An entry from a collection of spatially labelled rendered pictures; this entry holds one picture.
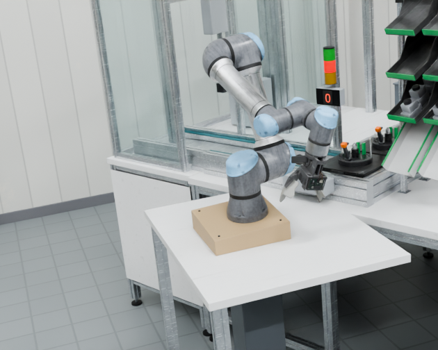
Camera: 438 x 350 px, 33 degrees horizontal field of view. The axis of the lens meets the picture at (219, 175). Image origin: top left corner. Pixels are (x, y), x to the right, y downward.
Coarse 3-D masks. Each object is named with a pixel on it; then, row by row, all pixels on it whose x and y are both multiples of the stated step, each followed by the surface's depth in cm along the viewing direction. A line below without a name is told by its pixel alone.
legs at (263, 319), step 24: (168, 264) 308; (168, 288) 311; (168, 312) 314; (216, 312) 226; (240, 312) 274; (264, 312) 273; (168, 336) 317; (216, 336) 228; (240, 336) 280; (264, 336) 276
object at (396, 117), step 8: (424, 72) 284; (416, 80) 282; (408, 88) 280; (408, 96) 281; (432, 96) 270; (400, 104) 280; (424, 104) 274; (432, 104) 271; (392, 112) 278; (400, 112) 277; (424, 112) 269; (400, 120) 272; (408, 120) 269; (416, 120) 267
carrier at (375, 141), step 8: (376, 136) 331; (384, 136) 318; (392, 136) 322; (360, 144) 324; (368, 144) 323; (376, 144) 316; (384, 144) 314; (368, 152) 313; (376, 152) 311; (384, 152) 310
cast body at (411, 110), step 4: (404, 100) 269; (408, 100) 268; (412, 100) 269; (416, 100) 268; (404, 104) 269; (408, 104) 267; (412, 104) 267; (416, 104) 268; (420, 104) 272; (404, 108) 269; (408, 108) 267; (412, 108) 268; (416, 108) 269; (420, 108) 270; (404, 112) 270; (408, 112) 269; (412, 112) 268; (416, 112) 269; (404, 116) 270; (408, 116) 268; (412, 116) 269
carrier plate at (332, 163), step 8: (328, 160) 307; (336, 160) 306; (376, 160) 301; (328, 168) 298; (336, 168) 297; (344, 168) 296; (352, 168) 295; (360, 168) 294; (368, 168) 293; (376, 168) 292; (360, 176) 288
